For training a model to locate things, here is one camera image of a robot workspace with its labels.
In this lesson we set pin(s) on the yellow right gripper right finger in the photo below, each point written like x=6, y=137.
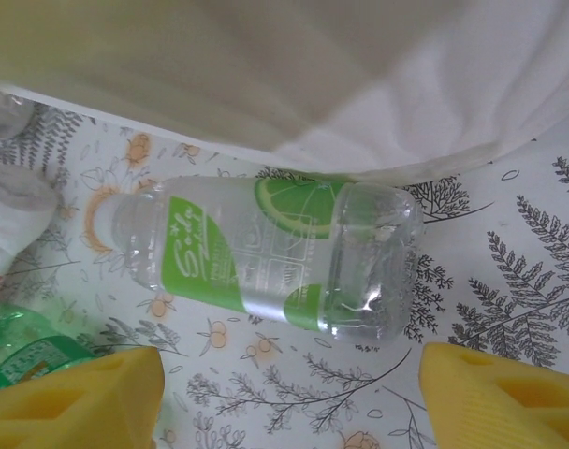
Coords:
x=500, y=407

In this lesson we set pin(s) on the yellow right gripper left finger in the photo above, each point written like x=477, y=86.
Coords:
x=69, y=407

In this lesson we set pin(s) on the green plastic bottle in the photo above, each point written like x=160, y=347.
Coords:
x=22, y=341

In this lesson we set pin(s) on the lime label clear bottle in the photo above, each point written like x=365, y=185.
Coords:
x=266, y=243

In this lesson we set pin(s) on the white red print crushed bottle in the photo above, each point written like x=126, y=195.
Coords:
x=8, y=220

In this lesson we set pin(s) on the white ribbed plastic bin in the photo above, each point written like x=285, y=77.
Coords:
x=266, y=70

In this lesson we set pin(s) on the floral patterned tablecloth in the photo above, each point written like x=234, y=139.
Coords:
x=500, y=234

